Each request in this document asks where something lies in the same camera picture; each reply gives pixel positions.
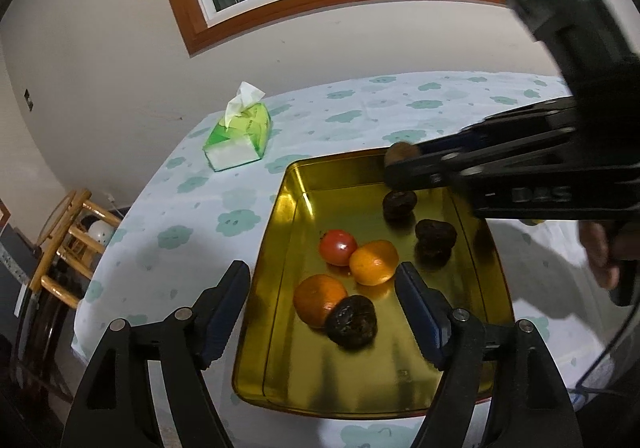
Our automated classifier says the dark passion fruit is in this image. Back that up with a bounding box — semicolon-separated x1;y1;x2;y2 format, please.
382;190;418;227
414;219;458;268
324;294;378;350

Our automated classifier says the small brown kiwi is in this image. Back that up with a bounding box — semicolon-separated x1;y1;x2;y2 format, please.
384;142;421;168

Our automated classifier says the red tomato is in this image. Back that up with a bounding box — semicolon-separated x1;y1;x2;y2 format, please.
319;229;358;267

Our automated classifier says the large orange mandarin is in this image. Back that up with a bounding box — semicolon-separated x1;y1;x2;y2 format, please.
293;274;348;329

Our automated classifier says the person's hand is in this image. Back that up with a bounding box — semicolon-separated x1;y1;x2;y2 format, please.
578;221;620;291

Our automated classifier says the bamboo stool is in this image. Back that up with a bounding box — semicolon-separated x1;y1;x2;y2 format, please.
28;188;122;309

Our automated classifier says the cloud-patterned tablecloth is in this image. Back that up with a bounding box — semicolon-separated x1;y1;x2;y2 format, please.
74;71;639;447

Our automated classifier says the gold rectangular metal tin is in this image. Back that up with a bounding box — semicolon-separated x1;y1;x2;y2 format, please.
231;148;516;420

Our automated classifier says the green tissue pack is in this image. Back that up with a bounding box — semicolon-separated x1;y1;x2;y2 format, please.
202;82;272;172

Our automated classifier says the wall switch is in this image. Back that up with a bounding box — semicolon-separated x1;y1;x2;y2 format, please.
23;89;34;112

